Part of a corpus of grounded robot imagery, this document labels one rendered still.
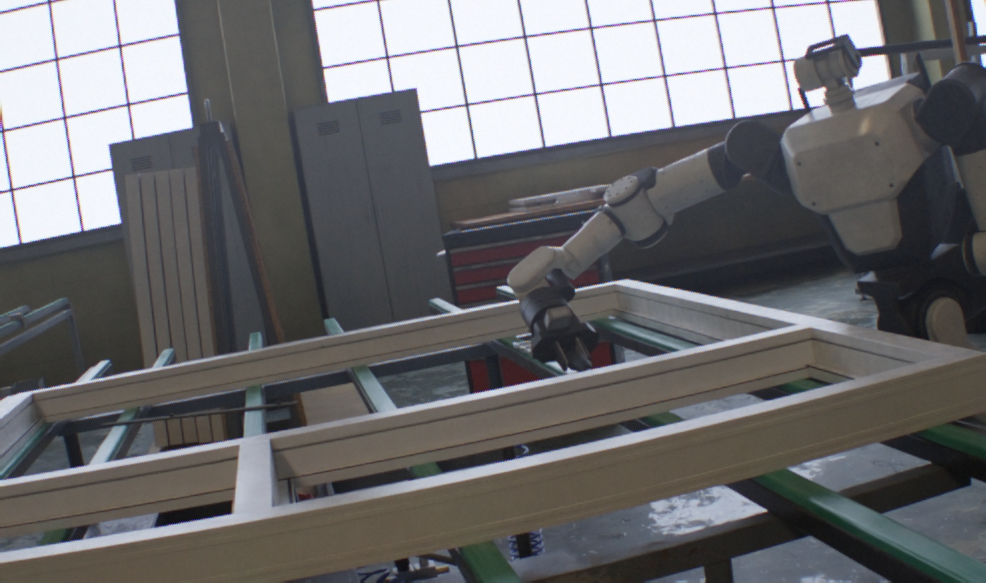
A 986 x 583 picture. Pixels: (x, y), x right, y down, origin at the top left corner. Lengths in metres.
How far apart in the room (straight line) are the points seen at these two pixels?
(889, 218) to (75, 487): 1.41
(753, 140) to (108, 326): 7.68
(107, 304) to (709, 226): 5.01
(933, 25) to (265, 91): 5.85
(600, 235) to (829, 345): 0.72
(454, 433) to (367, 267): 7.27
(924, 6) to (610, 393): 9.37
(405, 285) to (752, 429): 7.70
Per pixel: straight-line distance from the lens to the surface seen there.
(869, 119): 2.06
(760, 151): 2.21
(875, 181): 2.07
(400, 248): 8.90
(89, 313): 9.46
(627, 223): 2.31
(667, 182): 2.29
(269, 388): 2.86
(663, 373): 1.70
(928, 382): 1.40
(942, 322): 2.19
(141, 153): 8.89
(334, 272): 8.86
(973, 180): 2.08
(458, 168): 9.35
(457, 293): 5.46
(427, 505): 1.22
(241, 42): 9.01
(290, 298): 8.95
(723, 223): 10.09
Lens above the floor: 1.24
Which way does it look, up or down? 5 degrees down
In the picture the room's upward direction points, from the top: 10 degrees counter-clockwise
